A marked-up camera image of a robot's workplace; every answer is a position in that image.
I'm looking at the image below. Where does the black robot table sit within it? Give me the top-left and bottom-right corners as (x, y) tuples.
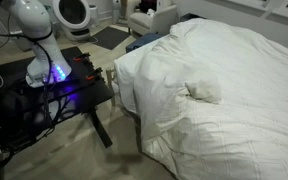
(0, 46), (114, 149)

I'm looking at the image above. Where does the orange black clamp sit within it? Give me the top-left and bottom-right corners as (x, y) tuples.
(85, 67), (104, 81)
(73, 52), (92, 63)

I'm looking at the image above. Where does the light wooden bed frame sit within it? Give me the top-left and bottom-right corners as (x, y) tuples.
(105, 68), (119, 108)

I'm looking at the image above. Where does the beige armchair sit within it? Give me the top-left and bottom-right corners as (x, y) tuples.
(127, 3), (180, 37)

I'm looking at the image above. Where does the white patterned duvet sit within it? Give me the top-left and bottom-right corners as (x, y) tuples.
(133, 18), (288, 180)

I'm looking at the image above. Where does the white bed sheet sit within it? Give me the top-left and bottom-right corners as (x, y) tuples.
(113, 39), (158, 114)

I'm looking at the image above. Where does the dark floor mat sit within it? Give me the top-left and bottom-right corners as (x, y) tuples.
(91, 25), (132, 51)

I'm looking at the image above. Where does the small white bin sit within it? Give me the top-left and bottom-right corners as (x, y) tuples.
(88, 4), (100, 28)

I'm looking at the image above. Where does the round white litter box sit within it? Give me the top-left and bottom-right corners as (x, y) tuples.
(52, 0), (92, 42)

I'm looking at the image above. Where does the dark ottoman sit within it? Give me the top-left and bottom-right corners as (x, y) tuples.
(179, 12), (207, 23)

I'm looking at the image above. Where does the tall white appliance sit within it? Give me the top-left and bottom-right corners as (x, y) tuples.
(112, 0), (122, 24)

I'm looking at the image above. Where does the small white cloth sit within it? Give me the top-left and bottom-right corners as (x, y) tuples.
(146, 8), (157, 18)

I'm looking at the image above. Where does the blue hard suitcase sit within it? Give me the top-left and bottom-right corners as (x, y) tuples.
(125, 32), (165, 54)

